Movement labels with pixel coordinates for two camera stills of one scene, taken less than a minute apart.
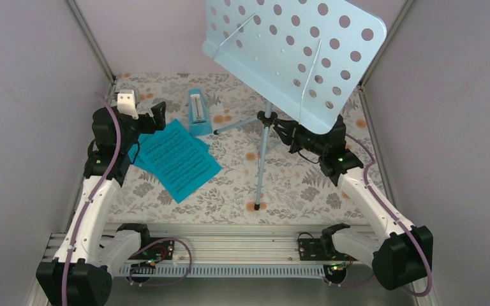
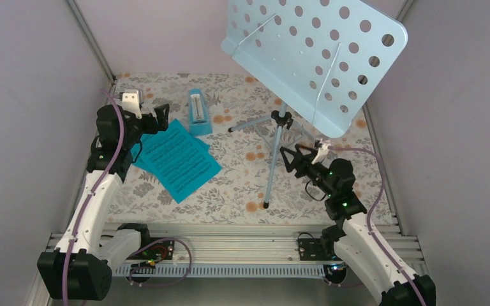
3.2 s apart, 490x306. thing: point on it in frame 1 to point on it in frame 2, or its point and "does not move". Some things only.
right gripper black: (291, 129) to (298, 158)
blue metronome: (198, 118) does not move
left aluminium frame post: (91, 39) does not move
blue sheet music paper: (180, 163) to (139, 158)
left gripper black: (158, 119) does not move
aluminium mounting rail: (214, 246) does not move
